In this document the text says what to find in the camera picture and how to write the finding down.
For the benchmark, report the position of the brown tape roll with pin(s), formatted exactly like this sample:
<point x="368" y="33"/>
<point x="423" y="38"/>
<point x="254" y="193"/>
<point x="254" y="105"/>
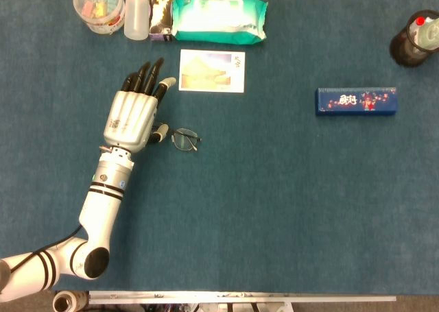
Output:
<point x="65" y="301"/>

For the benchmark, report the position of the white plastic squeeze bottle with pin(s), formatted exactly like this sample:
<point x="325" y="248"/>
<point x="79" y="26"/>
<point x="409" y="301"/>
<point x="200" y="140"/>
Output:
<point x="136" y="17"/>

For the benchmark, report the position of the aluminium rail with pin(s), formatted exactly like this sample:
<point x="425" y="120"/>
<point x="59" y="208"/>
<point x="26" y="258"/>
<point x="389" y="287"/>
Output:
<point x="240" y="296"/>

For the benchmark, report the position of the eyeglasses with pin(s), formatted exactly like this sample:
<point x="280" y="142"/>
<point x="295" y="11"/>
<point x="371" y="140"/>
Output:
<point x="185" y="140"/>

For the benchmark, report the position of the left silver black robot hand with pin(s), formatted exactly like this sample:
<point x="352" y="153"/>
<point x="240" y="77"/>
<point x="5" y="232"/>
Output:
<point x="130" y="120"/>

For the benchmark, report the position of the black box with gold text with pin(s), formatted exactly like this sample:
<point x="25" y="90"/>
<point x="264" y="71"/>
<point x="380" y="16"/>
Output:
<point x="160" y="17"/>

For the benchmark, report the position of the blue felt table cloth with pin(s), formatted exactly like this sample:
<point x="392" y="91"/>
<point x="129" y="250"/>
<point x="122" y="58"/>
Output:
<point x="257" y="188"/>

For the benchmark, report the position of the red capped marker pen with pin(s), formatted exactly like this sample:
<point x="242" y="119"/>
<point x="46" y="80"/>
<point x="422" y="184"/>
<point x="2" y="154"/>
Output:
<point x="420" y="21"/>

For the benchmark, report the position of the black mesh pen holder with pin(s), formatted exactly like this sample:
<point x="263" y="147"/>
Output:
<point x="401" y="48"/>

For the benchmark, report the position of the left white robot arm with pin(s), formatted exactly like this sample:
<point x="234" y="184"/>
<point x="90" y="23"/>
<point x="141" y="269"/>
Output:
<point x="99" y="209"/>

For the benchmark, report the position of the green wet wipes pack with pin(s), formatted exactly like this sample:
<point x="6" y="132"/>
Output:
<point x="219" y="20"/>

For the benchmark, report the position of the clear jar of coloured clips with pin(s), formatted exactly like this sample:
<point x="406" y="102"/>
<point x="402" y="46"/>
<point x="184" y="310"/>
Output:
<point x="99" y="7"/>

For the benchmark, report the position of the long dark blue printed box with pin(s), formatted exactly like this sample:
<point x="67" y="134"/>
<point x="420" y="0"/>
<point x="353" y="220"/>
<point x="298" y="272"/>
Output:
<point x="356" y="101"/>

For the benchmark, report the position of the postcard with building picture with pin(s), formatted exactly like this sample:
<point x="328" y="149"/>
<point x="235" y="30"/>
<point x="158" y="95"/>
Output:
<point x="212" y="70"/>

